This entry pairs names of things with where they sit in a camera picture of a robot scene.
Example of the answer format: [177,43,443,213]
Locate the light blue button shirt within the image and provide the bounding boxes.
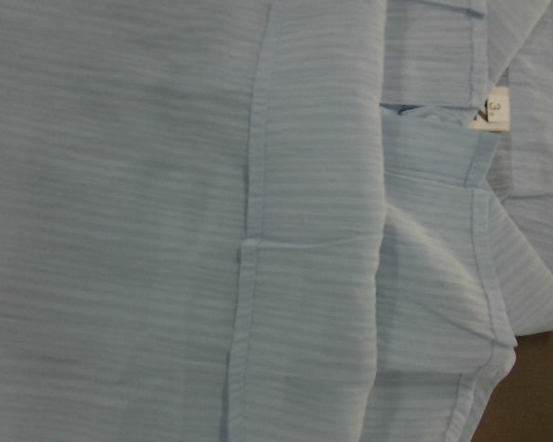
[0,1,553,441]

